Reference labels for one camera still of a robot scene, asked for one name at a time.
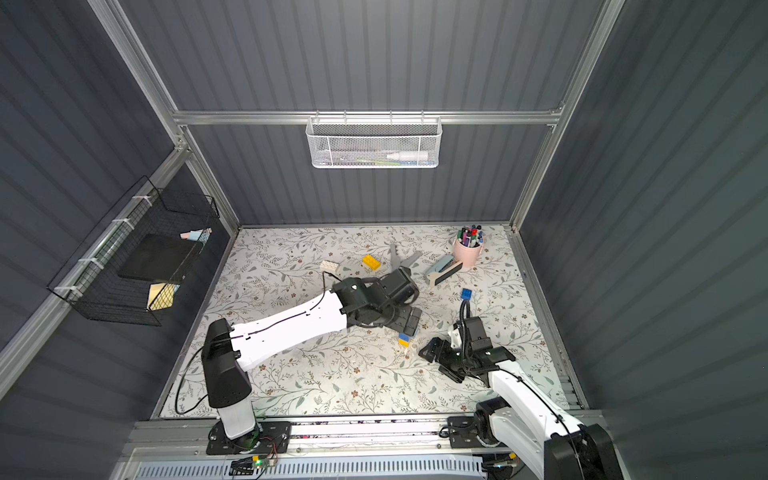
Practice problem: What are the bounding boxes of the black notebook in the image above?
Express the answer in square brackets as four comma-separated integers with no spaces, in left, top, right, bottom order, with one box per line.
[118,234,204,284]

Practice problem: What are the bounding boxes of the floral table mat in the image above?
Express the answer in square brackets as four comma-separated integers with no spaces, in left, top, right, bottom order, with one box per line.
[156,224,574,418]

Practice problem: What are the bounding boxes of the grey V-shaped bracket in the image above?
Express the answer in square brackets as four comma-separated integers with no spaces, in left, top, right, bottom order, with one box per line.
[389,243,422,271]

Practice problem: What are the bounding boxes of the white lego brick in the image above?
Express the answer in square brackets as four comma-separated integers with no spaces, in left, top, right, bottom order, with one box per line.
[320,260,340,275]

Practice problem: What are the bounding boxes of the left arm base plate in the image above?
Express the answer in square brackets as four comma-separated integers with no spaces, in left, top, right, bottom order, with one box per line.
[206,420,292,456]

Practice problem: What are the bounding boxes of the pink pen cup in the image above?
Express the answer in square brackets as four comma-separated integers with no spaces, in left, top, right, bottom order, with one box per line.
[453,224,484,270]

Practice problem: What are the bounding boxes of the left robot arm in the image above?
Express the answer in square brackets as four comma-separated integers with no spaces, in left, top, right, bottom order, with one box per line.
[200,267,421,442]

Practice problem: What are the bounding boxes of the pastel sticky note pad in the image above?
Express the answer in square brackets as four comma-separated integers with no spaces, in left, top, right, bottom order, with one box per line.
[180,228,212,243]

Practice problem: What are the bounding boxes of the black wire basket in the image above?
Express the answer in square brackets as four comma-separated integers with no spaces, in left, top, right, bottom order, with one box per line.
[48,181,219,326]

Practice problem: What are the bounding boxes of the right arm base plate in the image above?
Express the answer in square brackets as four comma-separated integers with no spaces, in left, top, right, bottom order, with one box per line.
[438,415,507,449]

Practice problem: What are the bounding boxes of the yellow sticky notes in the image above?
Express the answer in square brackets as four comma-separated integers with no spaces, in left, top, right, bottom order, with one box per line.
[147,283,179,311]

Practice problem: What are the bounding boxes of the white marker bottle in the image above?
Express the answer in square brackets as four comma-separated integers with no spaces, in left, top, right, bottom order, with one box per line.
[386,151,429,163]

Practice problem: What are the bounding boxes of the yellow long lego brick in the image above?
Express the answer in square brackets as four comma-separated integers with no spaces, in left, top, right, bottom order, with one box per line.
[361,254,381,271]

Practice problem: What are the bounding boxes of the white wire mesh basket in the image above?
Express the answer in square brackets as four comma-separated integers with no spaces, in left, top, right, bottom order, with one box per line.
[305,114,443,169]

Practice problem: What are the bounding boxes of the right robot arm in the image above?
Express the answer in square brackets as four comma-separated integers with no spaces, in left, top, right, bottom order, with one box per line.
[419,317,624,479]

